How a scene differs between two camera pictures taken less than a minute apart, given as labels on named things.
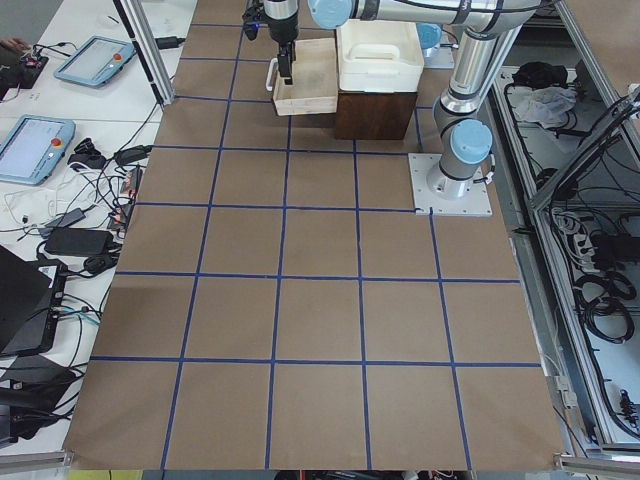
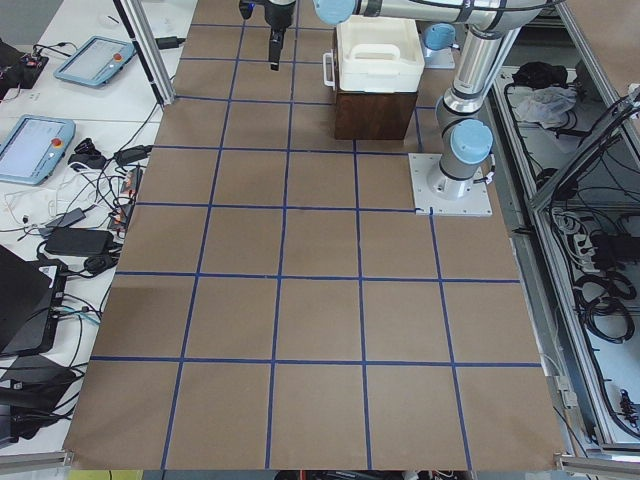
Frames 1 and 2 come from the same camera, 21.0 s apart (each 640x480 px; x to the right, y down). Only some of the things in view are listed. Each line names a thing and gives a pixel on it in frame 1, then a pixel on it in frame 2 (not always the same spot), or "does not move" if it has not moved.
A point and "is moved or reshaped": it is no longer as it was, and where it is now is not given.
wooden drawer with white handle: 314,88 is moved or reshaped
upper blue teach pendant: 96,62 does not move
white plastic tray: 379,56 does not move
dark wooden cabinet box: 373,115 does not move
